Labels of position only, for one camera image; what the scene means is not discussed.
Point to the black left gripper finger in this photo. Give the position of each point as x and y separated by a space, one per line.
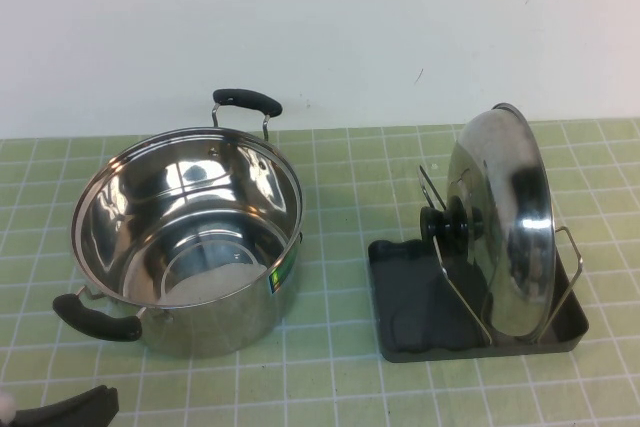
85 404

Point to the dark grey drip tray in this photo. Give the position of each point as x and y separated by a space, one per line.
415 297

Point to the green tiled table mat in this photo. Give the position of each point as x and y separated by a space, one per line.
340 197

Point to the steel pot lid black knob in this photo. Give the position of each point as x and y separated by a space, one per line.
500 247

